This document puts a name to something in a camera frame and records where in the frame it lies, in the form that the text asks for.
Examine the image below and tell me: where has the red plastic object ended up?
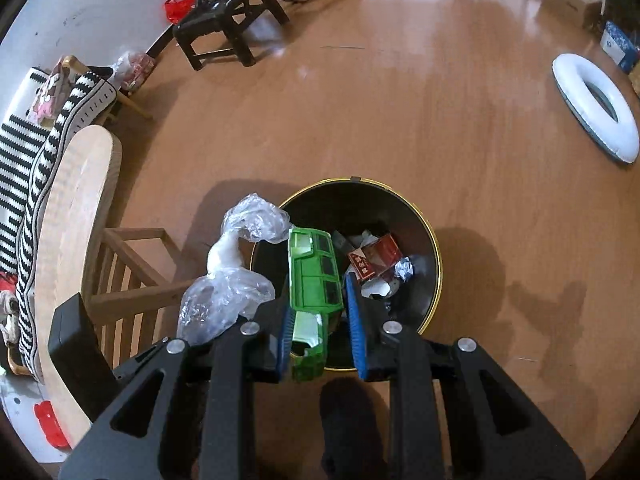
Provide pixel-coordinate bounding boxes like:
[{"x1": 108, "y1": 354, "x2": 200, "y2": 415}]
[{"x1": 34, "y1": 401, "x2": 71, "y2": 450}]

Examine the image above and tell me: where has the blue patterned box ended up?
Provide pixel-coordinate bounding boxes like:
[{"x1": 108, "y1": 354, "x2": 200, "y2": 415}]
[{"x1": 599, "y1": 20, "x2": 640, "y2": 73}]

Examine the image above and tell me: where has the pink patterned bag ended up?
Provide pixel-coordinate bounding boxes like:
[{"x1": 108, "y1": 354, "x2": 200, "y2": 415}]
[{"x1": 27, "y1": 57, "x2": 76, "y2": 123}]

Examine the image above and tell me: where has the clear bag with red contents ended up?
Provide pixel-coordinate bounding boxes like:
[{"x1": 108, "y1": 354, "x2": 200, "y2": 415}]
[{"x1": 112, "y1": 51, "x2": 156, "y2": 92}]

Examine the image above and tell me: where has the black white striped cushion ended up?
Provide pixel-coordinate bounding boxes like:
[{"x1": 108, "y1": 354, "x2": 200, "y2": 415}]
[{"x1": 0, "y1": 67, "x2": 118, "y2": 378}]

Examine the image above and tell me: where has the red plastic bag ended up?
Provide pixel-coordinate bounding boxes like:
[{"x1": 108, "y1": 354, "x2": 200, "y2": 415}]
[{"x1": 165, "y1": 0, "x2": 197, "y2": 24}]

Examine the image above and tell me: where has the clear plastic bag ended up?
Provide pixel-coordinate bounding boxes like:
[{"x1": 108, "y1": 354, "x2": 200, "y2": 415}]
[{"x1": 176, "y1": 192, "x2": 292, "y2": 346}]

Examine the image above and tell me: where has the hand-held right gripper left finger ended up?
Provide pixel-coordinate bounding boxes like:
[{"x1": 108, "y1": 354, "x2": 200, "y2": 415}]
[{"x1": 57, "y1": 275, "x2": 298, "y2": 480}]

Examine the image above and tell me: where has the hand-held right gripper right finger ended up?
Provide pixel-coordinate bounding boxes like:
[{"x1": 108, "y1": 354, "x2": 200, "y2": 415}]
[{"x1": 342, "y1": 272, "x2": 586, "y2": 480}]

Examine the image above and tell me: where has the light wooden table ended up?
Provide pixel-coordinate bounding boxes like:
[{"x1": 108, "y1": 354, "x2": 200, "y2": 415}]
[{"x1": 37, "y1": 125, "x2": 123, "y2": 448}]

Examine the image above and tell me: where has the white swim ring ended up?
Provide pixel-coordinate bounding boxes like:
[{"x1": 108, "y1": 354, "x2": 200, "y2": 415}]
[{"x1": 551, "y1": 53, "x2": 640, "y2": 165}]

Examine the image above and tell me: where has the black wooden chair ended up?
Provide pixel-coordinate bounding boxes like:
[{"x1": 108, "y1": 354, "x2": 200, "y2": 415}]
[{"x1": 172, "y1": 0, "x2": 291, "y2": 71}]

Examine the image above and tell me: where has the black gold-rimmed trash can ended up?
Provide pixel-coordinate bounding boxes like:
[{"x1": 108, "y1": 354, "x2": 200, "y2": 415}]
[{"x1": 247, "y1": 177, "x2": 443, "y2": 373}]

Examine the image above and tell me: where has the red cigarette box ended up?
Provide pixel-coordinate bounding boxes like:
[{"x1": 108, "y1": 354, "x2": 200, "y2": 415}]
[{"x1": 347, "y1": 234, "x2": 403, "y2": 282}]

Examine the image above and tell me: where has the green plastic toy bus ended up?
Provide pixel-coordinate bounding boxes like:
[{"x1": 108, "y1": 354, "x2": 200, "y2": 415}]
[{"x1": 287, "y1": 227, "x2": 346, "y2": 383}]

